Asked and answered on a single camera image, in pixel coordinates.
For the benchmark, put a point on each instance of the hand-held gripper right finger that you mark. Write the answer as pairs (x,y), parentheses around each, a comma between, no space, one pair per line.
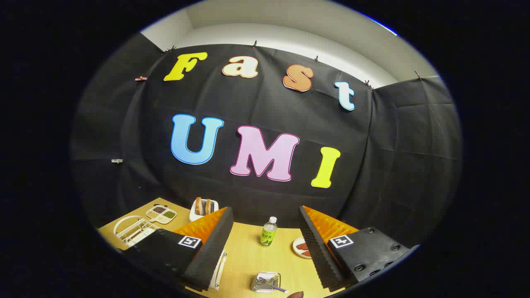
(321,252)

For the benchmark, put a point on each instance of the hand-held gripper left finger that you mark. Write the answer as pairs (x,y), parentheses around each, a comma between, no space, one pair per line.
(207,252)

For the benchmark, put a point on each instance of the white plate with meat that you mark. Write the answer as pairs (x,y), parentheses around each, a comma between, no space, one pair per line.
(296,250)

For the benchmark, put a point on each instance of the white compartment seasoning dish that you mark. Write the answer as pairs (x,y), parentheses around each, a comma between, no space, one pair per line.
(161,214)

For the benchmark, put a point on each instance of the red meat slice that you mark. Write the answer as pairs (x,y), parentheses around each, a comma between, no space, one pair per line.
(303,247)

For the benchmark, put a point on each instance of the white toaster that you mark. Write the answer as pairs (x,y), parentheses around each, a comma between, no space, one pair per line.
(196,217)

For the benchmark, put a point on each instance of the toast slice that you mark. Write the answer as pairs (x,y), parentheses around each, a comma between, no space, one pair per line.
(198,206)
(208,207)

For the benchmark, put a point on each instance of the green label drink bottle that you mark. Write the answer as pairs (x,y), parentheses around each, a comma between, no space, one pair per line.
(268,236)

